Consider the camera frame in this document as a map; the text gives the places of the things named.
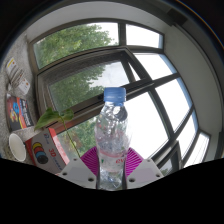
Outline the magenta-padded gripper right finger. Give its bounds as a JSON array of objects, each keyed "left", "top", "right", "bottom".
[{"left": 122, "top": 147, "right": 165, "bottom": 190}]

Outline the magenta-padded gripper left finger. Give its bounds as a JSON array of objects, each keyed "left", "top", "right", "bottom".
[{"left": 59, "top": 146, "right": 101, "bottom": 189}]

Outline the clear blue-capped water bottle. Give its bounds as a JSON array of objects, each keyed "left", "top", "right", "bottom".
[{"left": 94, "top": 87, "right": 133, "bottom": 191}]

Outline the white and red filament box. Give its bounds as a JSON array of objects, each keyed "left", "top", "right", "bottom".
[{"left": 24, "top": 127, "right": 71, "bottom": 175}]

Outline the potted plant in white pot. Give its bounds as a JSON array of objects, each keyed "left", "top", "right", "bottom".
[{"left": 34, "top": 107, "right": 83, "bottom": 159}]

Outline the white printed paper cup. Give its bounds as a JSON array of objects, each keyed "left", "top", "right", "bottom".
[{"left": 8, "top": 132, "right": 28, "bottom": 163}]

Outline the black colourful book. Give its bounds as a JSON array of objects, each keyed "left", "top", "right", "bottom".
[{"left": 5, "top": 94, "right": 35, "bottom": 133}]

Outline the dark-framed bay window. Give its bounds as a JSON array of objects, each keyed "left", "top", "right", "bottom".
[{"left": 28, "top": 21, "right": 214, "bottom": 178}]

